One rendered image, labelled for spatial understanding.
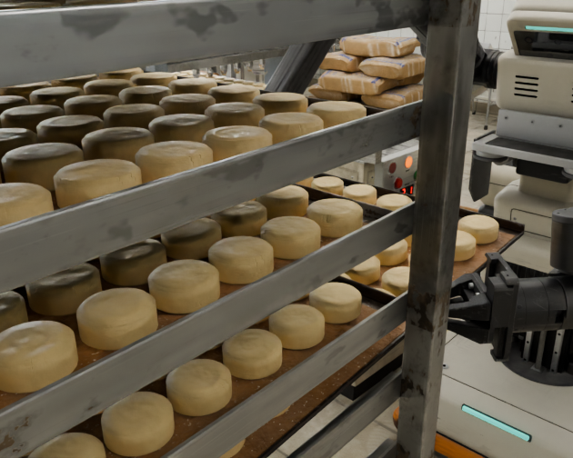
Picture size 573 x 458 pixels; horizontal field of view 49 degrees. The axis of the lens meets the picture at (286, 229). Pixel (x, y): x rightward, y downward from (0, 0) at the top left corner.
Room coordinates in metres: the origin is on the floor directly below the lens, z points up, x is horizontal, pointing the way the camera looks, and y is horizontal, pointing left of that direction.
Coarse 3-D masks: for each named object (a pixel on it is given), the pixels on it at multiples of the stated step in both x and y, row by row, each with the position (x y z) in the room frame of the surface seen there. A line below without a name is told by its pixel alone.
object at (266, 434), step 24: (504, 240) 0.73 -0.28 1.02; (456, 264) 0.67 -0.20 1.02; (480, 264) 0.67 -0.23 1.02; (384, 336) 0.54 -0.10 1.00; (360, 360) 0.50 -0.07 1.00; (336, 384) 0.47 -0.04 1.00; (288, 408) 0.44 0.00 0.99; (312, 408) 0.44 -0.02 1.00; (264, 432) 0.42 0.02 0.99; (240, 456) 0.39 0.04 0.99
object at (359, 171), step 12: (408, 144) 1.84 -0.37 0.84; (336, 168) 1.73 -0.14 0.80; (348, 168) 1.70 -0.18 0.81; (360, 168) 1.67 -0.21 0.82; (372, 168) 1.69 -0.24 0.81; (360, 180) 1.67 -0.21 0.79; (372, 180) 1.69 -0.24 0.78; (396, 348) 1.81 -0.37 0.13; (384, 360) 1.77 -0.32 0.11; (396, 360) 1.87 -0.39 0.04; (372, 372) 1.73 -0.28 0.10; (384, 372) 1.82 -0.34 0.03; (360, 384) 1.73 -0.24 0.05; (372, 384) 1.78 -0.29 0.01; (348, 396) 1.71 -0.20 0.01
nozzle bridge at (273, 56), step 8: (272, 48) 2.47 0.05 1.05; (280, 48) 2.47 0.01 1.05; (216, 56) 2.26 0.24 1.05; (224, 56) 2.26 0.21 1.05; (232, 56) 2.28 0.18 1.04; (240, 56) 2.31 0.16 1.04; (248, 56) 2.34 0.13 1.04; (256, 56) 2.37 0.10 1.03; (264, 56) 2.39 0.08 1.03; (272, 56) 2.42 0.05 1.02; (280, 56) 2.58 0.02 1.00; (168, 64) 2.10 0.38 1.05; (176, 64) 2.11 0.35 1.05; (184, 64) 2.13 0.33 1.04; (192, 64) 2.16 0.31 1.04; (200, 64) 2.18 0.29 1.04; (208, 64) 2.21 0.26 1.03; (216, 64) 2.23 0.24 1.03; (224, 64) 2.26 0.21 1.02; (272, 64) 2.62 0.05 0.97; (168, 72) 2.09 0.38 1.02; (272, 72) 2.62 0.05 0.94
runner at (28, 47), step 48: (192, 0) 0.34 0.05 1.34; (240, 0) 0.37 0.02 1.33; (288, 0) 0.40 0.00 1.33; (336, 0) 0.43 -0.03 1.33; (384, 0) 0.47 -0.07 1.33; (0, 48) 0.27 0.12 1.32; (48, 48) 0.28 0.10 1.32; (96, 48) 0.30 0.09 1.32; (144, 48) 0.32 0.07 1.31; (192, 48) 0.34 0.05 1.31; (240, 48) 0.37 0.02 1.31
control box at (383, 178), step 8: (400, 152) 1.77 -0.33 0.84; (408, 152) 1.77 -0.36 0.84; (416, 152) 1.78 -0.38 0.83; (384, 160) 1.69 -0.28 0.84; (392, 160) 1.70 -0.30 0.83; (400, 160) 1.73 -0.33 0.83; (416, 160) 1.79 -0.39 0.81; (376, 168) 1.69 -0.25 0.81; (384, 168) 1.68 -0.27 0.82; (400, 168) 1.73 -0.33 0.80; (408, 168) 1.76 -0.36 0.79; (416, 168) 1.79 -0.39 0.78; (376, 176) 1.69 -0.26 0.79; (384, 176) 1.68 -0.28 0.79; (392, 176) 1.70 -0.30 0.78; (400, 176) 1.73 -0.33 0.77; (408, 176) 1.76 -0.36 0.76; (376, 184) 1.69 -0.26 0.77; (384, 184) 1.68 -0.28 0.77; (392, 184) 1.71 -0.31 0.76; (408, 184) 1.77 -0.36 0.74; (400, 192) 1.73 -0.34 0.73
